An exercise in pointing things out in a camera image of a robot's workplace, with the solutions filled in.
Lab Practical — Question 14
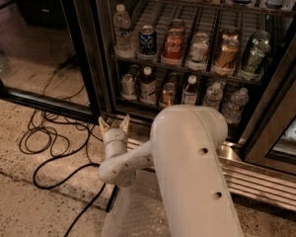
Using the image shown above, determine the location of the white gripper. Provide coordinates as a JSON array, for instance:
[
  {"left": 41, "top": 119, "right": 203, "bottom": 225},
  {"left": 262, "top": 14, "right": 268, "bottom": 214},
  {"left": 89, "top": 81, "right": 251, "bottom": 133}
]
[{"left": 99, "top": 116, "right": 130, "bottom": 159}]

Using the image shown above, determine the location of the silver 7up can front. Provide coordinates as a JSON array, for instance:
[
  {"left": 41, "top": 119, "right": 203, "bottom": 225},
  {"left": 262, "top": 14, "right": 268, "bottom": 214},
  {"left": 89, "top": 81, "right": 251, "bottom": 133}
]
[{"left": 121, "top": 74, "right": 136, "bottom": 101}]

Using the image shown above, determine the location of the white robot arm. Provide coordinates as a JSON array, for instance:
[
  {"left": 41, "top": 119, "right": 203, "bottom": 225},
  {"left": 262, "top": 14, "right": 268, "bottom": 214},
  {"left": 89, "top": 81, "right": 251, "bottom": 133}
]
[{"left": 98, "top": 105, "right": 245, "bottom": 237}]

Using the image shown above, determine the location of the silver can rear bottom shelf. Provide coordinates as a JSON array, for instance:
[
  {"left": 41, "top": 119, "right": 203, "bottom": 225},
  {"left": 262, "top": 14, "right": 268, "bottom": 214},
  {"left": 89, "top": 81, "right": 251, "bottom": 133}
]
[{"left": 127, "top": 64, "right": 140, "bottom": 83}]

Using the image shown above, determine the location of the gold can bottom front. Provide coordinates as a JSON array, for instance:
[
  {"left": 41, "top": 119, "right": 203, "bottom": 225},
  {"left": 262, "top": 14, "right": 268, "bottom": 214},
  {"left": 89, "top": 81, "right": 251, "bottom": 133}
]
[{"left": 159, "top": 82, "right": 176, "bottom": 108}]

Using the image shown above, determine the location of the dark can bottom rear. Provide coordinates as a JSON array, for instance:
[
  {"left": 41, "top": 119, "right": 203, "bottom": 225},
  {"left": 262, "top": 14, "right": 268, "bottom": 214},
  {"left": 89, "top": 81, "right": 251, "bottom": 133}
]
[{"left": 167, "top": 72, "right": 180, "bottom": 89}]

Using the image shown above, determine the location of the clear water bottle middle shelf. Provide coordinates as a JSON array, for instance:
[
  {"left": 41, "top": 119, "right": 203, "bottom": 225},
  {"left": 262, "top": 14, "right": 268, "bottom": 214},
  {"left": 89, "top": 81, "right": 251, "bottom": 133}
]
[{"left": 113, "top": 4, "right": 133, "bottom": 58}]

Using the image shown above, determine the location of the red coca-cola can front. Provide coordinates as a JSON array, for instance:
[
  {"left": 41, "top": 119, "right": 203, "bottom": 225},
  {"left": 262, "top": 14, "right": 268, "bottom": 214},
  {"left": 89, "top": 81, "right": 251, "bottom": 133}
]
[{"left": 161, "top": 29, "right": 184, "bottom": 66}]

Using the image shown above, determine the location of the red coca-cola can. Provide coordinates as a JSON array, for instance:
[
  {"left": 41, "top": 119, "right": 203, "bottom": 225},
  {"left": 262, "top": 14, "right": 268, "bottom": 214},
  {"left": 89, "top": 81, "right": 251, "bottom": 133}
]
[
  {"left": 161, "top": 29, "right": 184, "bottom": 66},
  {"left": 169, "top": 18, "right": 185, "bottom": 34}
]

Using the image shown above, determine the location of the blue pepsi can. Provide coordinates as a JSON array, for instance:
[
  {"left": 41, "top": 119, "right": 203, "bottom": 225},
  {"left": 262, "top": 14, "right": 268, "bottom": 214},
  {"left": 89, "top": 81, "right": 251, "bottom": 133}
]
[{"left": 137, "top": 25, "right": 157, "bottom": 59}]

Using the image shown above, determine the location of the white green soda can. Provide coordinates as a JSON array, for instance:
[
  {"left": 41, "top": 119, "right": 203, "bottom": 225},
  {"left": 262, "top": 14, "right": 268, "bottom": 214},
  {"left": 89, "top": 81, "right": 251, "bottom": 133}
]
[{"left": 185, "top": 33, "right": 209, "bottom": 71}]

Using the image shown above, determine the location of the red coca-cola can rear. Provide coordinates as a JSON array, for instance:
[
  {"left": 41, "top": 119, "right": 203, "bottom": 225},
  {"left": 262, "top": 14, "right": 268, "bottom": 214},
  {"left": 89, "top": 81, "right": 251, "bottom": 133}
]
[{"left": 169, "top": 18, "right": 185, "bottom": 34}]

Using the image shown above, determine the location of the gold soda can front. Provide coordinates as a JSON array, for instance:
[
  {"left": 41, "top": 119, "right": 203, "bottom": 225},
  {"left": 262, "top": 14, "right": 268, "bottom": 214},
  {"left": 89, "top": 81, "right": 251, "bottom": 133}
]
[{"left": 211, "top": 39, "right": 240, "bottom": 76}]

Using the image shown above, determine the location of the gold soda can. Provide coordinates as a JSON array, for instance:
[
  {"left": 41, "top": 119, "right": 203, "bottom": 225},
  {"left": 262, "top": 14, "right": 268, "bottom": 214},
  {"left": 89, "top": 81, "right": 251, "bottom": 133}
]
[
  {"left": 220, "top": 28, "right": 239, "bottom": 40},
  {"left": 211, "top": 39, "right": 240, "bottom": 76}
]

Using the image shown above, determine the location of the stainless steel fridge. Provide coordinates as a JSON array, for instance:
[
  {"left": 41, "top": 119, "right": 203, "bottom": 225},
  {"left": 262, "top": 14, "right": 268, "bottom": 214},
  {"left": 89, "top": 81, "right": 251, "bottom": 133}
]
[{"left": 68, "top": 0, "right": 296, "bottom": 215}]

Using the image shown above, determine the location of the gold soda can rear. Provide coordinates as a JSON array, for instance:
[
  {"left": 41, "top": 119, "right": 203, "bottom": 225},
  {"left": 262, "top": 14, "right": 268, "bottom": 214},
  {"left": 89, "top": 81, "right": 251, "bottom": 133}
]
[{"left": 220, "top": 28, "right": 239, "bottom": 40}]

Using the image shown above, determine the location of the green soda can front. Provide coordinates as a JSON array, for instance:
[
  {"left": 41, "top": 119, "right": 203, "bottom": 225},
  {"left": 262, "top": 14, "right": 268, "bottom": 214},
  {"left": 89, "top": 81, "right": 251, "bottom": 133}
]
[{"left": 240, "top": 42, "right": 270, "bottom": 82}]

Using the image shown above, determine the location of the green soda can rear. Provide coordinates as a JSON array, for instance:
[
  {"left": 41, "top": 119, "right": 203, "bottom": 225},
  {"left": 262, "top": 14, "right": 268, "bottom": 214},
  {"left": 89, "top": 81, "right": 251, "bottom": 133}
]
[{"left": 248, "top": 31, "right": 270, "bottom": 47}]

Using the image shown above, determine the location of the brown tea bottle left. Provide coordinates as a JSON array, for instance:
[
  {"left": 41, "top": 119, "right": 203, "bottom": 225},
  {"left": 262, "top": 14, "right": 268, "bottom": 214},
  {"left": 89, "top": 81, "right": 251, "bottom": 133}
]
[{"left": 140, "top": 66, "right": 156, "bottom": 105}]

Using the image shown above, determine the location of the brown tea bottle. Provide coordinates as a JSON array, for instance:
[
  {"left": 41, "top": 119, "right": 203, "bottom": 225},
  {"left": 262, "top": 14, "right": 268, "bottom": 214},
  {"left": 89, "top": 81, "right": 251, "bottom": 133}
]
[
  {"left": 140, "top": 66, "right": 156, "bottom": 105},
  {"left": 182, "top": 75, "right": 198, "bottom": 106}
]

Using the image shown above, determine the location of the brown tea bottle right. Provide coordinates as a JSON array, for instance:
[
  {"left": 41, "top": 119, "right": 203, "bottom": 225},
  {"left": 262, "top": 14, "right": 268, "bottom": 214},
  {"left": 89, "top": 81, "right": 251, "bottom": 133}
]
[{"left": 182, "top": 75, "right": 198, "bottom": 106}]

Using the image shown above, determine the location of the clear plastic bin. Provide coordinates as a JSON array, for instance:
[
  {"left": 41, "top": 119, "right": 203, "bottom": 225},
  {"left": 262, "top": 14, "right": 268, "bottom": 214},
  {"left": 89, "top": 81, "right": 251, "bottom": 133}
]
[{"left": 101, "top": 168, "right": 172, "bottom": 237}]

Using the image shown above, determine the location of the bubble wrap sheet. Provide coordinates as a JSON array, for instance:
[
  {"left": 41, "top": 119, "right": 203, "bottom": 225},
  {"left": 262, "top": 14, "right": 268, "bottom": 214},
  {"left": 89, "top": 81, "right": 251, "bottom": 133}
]
[{"left": 117, "top": 172, "right": 171, "bottom": 237}]

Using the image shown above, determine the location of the clear water bottle bottom left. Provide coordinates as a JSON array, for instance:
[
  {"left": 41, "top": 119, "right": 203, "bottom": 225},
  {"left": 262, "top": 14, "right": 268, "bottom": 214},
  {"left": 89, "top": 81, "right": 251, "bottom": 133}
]
[{"left": 202, "top": 82, "right": 223, "bottom": 111}]

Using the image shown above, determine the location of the clear water bottle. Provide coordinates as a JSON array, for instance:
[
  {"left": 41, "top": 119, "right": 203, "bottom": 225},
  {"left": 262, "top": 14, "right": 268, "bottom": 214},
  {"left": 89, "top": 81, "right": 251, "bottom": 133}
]
[
  {"left": 202, "top": 82, "right": 223, "bottom": 111},
  {"left": 222, "top": 87, "right": 249, "bottom": 124}
]

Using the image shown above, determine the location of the clear water bottle bottom right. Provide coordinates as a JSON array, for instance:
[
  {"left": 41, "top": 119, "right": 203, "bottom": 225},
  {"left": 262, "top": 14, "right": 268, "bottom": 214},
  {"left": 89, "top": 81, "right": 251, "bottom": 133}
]
[{"left": 222, "top": 87, "right": 249, "bottom": 124}]

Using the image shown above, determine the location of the dark cabinet behind door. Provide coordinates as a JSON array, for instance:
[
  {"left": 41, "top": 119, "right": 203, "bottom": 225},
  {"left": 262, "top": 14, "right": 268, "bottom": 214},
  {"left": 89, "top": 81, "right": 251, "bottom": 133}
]
[{"left": 15, "top": 0, "right": 66, "bottom": 29}]

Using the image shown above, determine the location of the black floor cable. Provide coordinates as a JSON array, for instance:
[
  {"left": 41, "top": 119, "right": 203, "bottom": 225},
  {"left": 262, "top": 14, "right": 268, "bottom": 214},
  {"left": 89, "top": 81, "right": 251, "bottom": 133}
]
[{"left": 18, "top": 57, "right": 109, "bottom": 237}]

